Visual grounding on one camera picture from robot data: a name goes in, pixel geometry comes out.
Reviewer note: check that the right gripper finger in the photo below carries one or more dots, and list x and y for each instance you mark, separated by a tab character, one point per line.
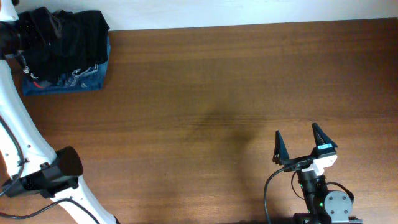
322	141
281	156

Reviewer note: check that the black folded sweater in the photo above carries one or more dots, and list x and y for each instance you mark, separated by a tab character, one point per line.
66	42

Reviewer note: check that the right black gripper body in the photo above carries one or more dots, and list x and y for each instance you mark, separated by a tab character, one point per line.
301	162

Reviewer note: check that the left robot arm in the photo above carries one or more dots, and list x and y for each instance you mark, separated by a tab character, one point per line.
33	166

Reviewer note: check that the folded blue jeans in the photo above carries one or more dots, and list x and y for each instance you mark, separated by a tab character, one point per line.
90	79

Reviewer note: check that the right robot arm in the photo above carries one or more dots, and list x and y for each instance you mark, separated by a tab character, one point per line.
323	205

